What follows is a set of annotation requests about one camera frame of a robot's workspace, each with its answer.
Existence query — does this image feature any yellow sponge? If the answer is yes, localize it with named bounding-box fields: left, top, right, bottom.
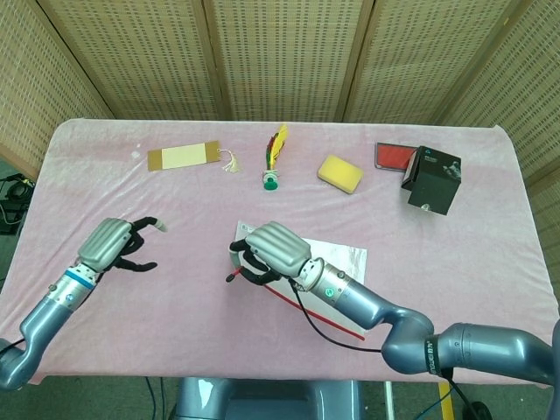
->
left=317, top=154, right=365, bottom=195

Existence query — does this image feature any black caster wheel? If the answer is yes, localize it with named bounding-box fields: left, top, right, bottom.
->
left=461, top=400, right=491, bottom=420

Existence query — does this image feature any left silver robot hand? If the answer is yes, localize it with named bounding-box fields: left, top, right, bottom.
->
left=72, top=216, right=170, bottom=275

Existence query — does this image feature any yellow floor tape strip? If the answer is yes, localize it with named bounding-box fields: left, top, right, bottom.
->
left=438, top=382, right=454, bottom=420

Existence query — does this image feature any blue floor cable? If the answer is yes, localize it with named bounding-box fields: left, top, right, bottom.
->
left=145, top=376, right=168, bottom=420

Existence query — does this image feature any red ink pad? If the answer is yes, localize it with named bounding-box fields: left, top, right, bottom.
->
left=374, top=141, right=419, bottom=171

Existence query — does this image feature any pink tablecloth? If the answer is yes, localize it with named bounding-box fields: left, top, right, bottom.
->
left=0, top=117, right=560, bottom=389

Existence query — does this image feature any feather shuttlecock with green base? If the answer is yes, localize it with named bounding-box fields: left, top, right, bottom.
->
left=262, top=124, right=290, bottom=193

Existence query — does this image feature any black right hand cable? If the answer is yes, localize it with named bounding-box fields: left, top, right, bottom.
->
left=289, top=279, right=385, bottom=354

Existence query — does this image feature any black cardboard box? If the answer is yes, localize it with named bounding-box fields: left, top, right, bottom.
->
left=401, top=145, right=463, bottom=216

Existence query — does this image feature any gold cream bookmark with tassel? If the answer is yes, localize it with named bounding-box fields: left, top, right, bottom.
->
left=146, top=139, right=241, bottom=174

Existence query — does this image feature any blue-grey robot torso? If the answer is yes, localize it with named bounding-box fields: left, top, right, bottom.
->
left=168, top=376, right=364, bottom=420

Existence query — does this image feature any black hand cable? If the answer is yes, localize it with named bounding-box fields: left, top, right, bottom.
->
left=289, top=279, right=385, bottom=354
left=0, top=335, right=27, bottom=354

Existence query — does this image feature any black left hand cable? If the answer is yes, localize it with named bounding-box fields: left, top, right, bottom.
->
left=0, top=335, right=27, bottom=354

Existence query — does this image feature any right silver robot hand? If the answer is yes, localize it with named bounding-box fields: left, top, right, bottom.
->
left=227, top=220, right=312, bottom=288

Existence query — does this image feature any woven folding screen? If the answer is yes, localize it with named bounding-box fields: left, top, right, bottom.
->
left=0, top=0, right=560, bottom=272

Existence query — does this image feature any black equipment with cables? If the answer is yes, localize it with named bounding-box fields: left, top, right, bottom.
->
left=0, top=173, right=36, bottom=235

